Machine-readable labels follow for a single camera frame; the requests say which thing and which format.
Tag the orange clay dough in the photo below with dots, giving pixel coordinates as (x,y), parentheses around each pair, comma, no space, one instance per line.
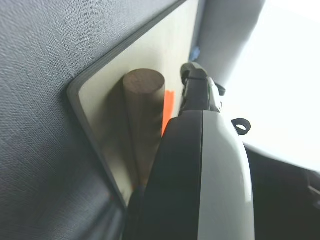
(168,107)

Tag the wooden rolling pin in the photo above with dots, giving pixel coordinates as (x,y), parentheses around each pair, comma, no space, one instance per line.
(143,100)

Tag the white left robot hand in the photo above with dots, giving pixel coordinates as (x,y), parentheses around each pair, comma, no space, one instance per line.
(190,175)

